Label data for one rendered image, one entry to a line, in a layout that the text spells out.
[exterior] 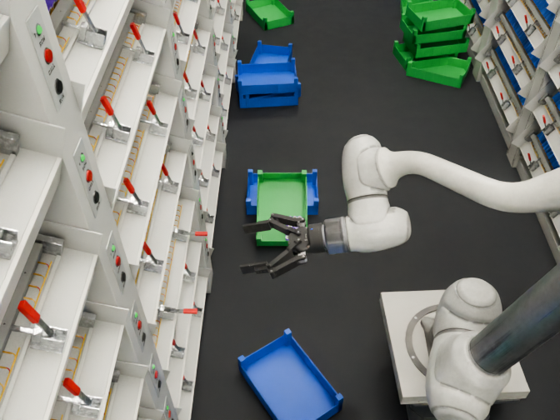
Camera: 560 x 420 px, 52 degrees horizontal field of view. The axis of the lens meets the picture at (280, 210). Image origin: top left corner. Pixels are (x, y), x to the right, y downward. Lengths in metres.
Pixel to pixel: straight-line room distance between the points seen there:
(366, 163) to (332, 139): 1.39
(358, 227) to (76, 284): 0.74
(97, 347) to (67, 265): 0.19
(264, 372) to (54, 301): 1.20
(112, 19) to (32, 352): 0.57
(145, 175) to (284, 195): 1.14
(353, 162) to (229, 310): 0.90
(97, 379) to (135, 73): 0.63
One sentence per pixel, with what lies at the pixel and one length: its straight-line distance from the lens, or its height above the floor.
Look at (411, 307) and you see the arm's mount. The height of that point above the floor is 0.24.
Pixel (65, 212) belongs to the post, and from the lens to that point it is 0.86.
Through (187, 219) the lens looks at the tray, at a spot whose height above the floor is 0.49.
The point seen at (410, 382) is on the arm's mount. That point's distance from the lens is 1.71.
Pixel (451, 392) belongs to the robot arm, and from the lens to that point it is 1.46.
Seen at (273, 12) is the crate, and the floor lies 0.00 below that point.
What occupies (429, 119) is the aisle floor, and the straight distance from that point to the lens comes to 2.98.
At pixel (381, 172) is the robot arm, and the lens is 1.39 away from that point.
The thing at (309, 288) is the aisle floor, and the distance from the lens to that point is 2.15.
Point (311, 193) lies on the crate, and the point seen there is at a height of 0.00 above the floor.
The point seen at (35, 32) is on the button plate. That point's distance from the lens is 0.74.
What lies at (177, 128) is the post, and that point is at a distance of 1.61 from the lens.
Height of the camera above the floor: 1.73
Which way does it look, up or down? 46 degrees down
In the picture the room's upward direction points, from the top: 1 degrees counter-clockwise
